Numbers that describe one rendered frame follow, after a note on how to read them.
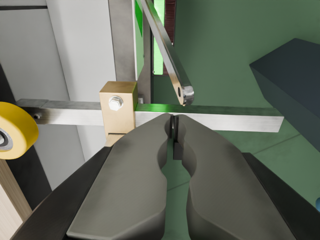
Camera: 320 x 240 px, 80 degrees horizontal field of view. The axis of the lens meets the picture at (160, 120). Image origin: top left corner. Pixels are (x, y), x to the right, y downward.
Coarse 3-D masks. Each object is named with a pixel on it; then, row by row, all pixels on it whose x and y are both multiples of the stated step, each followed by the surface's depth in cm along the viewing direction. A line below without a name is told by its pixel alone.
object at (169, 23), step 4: (168, 0) 35; (172, 0) 35; (168, 4) 35; (172, 4) 35; (168, 8) 35; (172, 8) 35; (168, 12) 36; (172, 12) 36; (168, 16) 36; (172, 16) 36; (168, 20) 36; (172, 20) 36; (168, 24) 37; (172, 24) 37; (168, 28) 37; (172, 28) 37; (168, 32) 37; (172, 32) 37; (172, 36) 38; (172, 40) 38; (172, 44) 38; (164, 64) 40; (164, 68) 41; (164, 72) 41
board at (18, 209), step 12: (0, 168) 32; (0, 180) 32; (12, 180) 35; (0, 192) 33; (12, 192) 35; (0, 204) 35; (12, 204) 35; (24, 204) 38; (0, 216) 37; (12, 216) 37; (24, 216) 38; (0, 228) 39; (12, 228) 39
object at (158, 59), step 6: (156, 0) 35; (162, 0) 35; (156, 6) 35; (162, 6) 35; (162, 12) 36; (162, 18) 36; (156, 42) 38; (156, 48) 39; (156, 54) 40; (156, 60) 40; (162, 60) 40; (156, 66) 41; (162, 66) 41; (156, 72) 41
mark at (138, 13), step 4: (136, 4) 28; (136, 8) 28; (136, 12) 28; (140, 12) 33; (136, 16) 29; (140, 16) 33; (140, 20) 33; (140, 24) 33; (140, 28) 33; (140, 32) 34
